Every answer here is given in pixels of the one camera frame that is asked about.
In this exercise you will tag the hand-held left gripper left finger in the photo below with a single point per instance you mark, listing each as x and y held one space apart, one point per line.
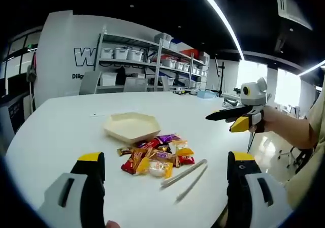
76 195

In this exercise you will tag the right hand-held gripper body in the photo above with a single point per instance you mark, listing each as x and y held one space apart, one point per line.
255 96

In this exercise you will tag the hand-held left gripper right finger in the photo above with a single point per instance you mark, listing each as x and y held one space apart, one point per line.
254 200

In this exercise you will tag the white food tongs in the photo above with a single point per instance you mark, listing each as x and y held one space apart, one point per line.
185 174

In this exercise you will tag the pile of food snacks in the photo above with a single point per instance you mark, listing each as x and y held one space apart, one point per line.
157 157

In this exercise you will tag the beige hexagonal container tray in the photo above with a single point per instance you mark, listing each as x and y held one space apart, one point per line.
132 126

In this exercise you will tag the person's right hand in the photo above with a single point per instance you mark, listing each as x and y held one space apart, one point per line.
271 118

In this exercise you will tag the person's left hand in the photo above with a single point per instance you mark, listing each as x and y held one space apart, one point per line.
114 224

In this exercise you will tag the light blue box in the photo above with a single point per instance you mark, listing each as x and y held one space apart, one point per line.
207 94

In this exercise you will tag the black tripod stand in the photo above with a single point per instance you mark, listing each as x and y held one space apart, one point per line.
222 78

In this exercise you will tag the white device on table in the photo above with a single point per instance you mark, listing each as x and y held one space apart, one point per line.
180 91

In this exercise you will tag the white office chair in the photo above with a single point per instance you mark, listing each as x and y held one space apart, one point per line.
292 157

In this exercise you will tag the short ceiling light strip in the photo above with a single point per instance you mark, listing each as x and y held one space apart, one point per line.
311 69

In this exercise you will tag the person's beige shirt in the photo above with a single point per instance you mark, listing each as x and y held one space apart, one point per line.
312 167

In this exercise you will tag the grey metal shelving rack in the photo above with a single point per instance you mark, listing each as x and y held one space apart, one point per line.
158 65

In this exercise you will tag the long ceiling light strip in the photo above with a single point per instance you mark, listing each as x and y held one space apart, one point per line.
223 17

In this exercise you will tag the ceiling air vent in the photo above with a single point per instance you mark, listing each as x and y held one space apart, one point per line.
292 4

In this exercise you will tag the row of white storage boxes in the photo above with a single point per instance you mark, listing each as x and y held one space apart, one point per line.
132 54

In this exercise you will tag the black cabinet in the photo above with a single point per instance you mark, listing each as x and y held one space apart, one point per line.
16 85

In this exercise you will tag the grey hanging bag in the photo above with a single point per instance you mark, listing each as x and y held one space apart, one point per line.
31 73

